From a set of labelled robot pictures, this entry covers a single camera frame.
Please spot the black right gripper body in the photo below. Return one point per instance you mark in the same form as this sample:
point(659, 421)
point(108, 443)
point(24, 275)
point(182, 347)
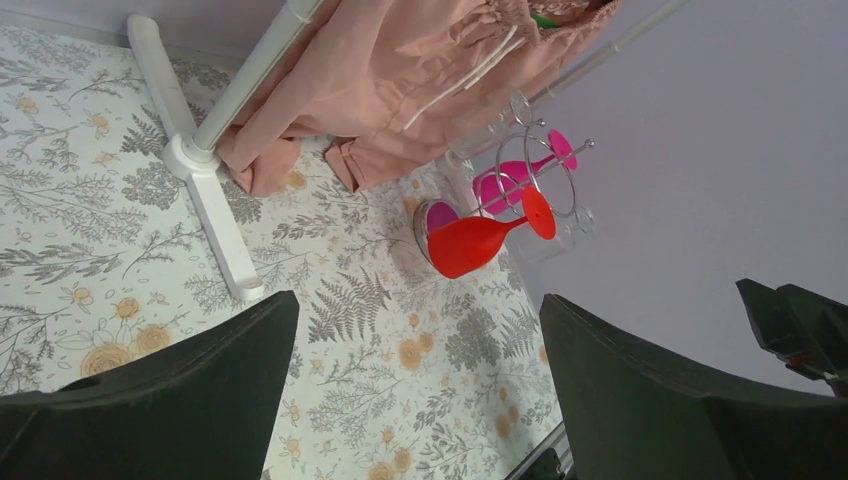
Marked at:
point(805, 330)

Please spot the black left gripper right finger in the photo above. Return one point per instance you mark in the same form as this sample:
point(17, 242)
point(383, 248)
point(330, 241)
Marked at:
point(635, 410)

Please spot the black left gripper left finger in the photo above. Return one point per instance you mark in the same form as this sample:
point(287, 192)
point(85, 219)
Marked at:
point(203, 408)

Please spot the chrome wine glass rack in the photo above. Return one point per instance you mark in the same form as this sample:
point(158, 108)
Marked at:
point(434, 214)

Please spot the pink wine glass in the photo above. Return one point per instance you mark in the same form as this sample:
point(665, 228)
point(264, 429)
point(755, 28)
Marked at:
point(499, 188)

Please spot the clear wine glass front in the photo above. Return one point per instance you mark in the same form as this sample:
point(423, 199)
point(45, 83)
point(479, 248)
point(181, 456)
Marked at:
point(529, 247)

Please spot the clear wine glass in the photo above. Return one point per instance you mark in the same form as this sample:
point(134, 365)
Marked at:
point(529, 247)
point(486, 124)

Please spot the red wine glass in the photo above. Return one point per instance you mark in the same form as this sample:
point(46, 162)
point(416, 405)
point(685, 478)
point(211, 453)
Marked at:
point(469, 243)

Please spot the clear wine glass back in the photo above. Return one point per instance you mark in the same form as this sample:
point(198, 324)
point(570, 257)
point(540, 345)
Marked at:
point(486, 124)

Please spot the white clothes stand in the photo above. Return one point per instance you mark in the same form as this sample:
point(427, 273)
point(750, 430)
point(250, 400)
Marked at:
point(190, 153)

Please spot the pink shorts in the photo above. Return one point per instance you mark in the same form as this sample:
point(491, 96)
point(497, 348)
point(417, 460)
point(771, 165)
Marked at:
point(384, 78)

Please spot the green clothes hanger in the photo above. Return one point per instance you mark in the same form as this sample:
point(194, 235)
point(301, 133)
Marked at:
point(543, 22)

